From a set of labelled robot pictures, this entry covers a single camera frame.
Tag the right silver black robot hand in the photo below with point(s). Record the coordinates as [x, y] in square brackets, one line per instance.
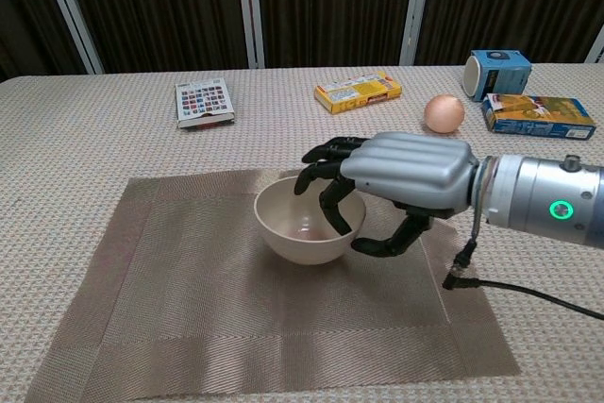
[415, 172]

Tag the light brown bowl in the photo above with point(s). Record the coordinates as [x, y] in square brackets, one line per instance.
[292, 238]

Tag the brown woven placemat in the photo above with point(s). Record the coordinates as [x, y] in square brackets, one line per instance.
[189, 304]

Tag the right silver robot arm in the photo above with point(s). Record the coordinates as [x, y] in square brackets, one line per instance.
[533, 195]

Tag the peach coloured egg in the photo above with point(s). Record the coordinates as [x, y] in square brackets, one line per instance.
[443, 112]

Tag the yellow cardboard box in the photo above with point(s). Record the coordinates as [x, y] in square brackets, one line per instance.
[358, 91]

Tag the blue cube box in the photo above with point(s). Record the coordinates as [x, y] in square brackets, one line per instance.
[505, 72]

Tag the blue and yellow carton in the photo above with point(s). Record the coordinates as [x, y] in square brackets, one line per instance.
[538, 115]

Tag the white box with coloured squares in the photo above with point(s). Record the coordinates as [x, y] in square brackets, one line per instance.
[204, 98]

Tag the black pleated curtain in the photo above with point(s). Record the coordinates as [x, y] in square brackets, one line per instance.
[165, 6]

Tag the beige woven tablecloth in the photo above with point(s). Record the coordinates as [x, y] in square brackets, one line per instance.
[94, 148]

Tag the grey metal frame post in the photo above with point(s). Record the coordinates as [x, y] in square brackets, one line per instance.
[416, 11]
[71, 11]
[249, 11]
[597, 49]

